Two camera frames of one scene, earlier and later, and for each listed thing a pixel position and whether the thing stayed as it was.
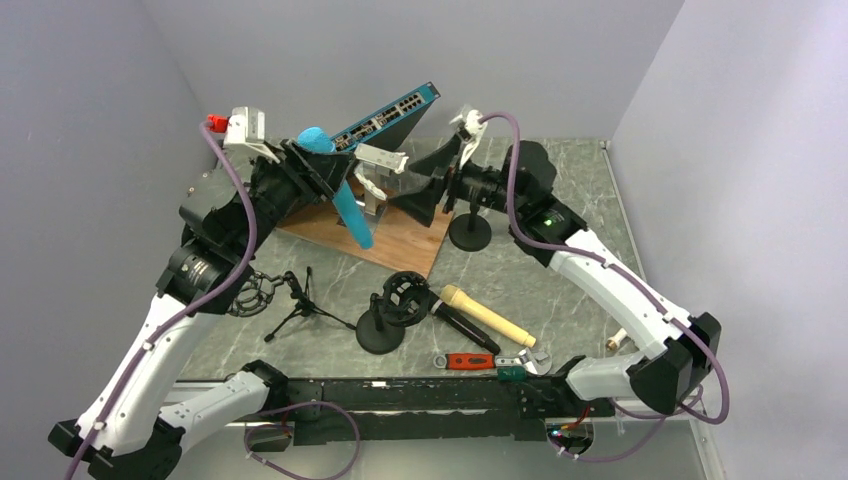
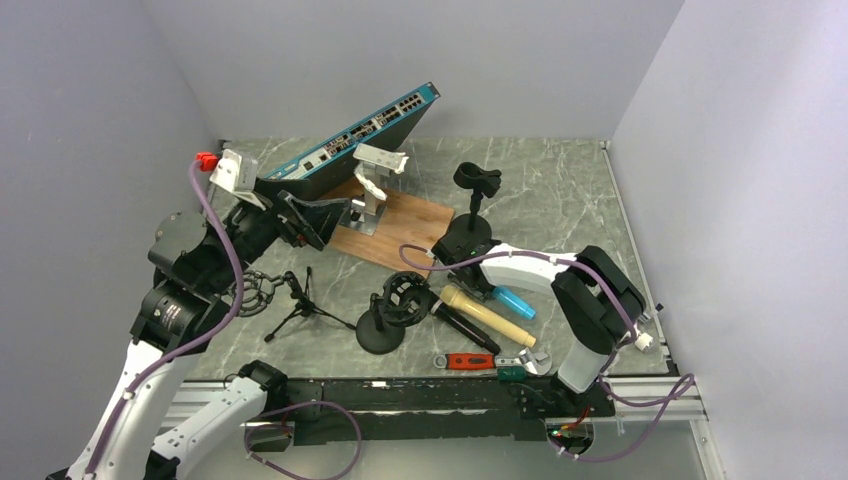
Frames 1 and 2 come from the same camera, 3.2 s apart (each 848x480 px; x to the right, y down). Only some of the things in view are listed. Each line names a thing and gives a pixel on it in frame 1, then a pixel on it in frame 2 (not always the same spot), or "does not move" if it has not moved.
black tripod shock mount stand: [255, 293] does not move
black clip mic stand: [470, 231] does not move
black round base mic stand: [404, 302] does not move
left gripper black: [316, 175] → [317, 218]
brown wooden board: [399, 243] does not move
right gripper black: [421, 203] → [481, 294]
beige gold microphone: [452, 296] does not move
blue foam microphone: [346, 199] → [516, 302]
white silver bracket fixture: [373, 163] does not move
